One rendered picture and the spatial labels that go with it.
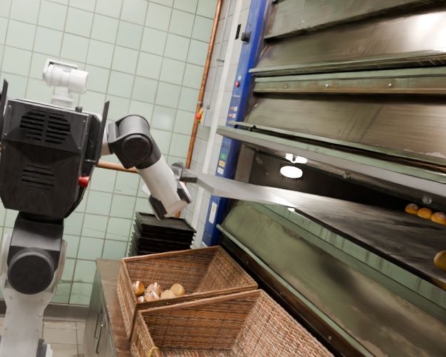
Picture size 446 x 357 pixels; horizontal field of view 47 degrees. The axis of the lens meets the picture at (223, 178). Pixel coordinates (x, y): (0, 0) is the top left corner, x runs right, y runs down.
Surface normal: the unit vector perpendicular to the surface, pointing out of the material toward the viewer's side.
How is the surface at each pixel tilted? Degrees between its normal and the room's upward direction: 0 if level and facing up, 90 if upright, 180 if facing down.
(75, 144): 90
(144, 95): 90
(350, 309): 70
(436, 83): 90
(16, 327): 81
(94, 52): 90
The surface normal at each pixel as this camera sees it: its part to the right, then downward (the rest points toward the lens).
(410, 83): -0.93, -0.16
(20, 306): 0.32, 0.00
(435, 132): -0.81, -0.48
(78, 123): 0.14, 0.13
